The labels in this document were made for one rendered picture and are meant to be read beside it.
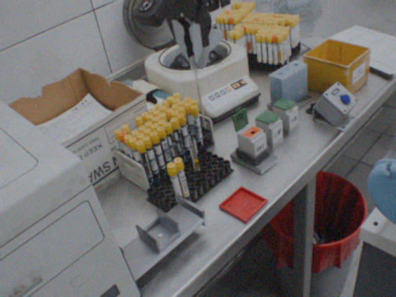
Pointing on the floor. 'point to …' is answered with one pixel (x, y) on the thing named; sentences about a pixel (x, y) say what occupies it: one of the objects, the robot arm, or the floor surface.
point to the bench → (122, 189)
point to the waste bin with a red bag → (327, 214)
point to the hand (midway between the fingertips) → (194, 62)
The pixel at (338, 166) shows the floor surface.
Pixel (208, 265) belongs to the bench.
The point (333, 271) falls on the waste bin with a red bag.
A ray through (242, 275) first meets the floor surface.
